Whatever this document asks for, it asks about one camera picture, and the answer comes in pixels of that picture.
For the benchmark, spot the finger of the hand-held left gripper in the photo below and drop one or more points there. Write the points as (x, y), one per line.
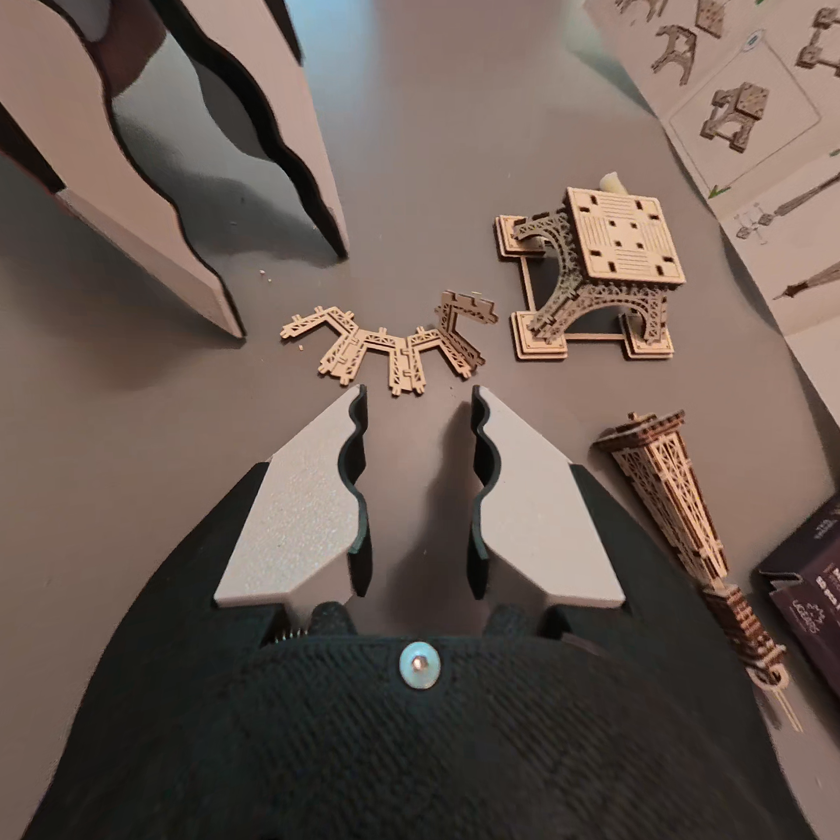
(65, 118)
(275, 98)

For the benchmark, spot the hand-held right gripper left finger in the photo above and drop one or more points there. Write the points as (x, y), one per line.
(295, 525)

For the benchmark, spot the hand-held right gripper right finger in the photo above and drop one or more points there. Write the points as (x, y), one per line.
(544, 525)

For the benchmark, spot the wooden tower spire model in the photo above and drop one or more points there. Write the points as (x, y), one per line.
(669, 479)

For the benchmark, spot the dark cardboard box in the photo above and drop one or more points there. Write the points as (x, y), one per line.
(807, 590)

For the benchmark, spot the wooden tower base model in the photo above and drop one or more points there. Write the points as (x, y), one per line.
(617, 243)

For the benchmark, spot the pale wax cylinder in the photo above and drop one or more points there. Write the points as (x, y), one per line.
(617, 182)

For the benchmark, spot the paper instruction sheet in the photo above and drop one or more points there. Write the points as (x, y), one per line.
(754, 131)

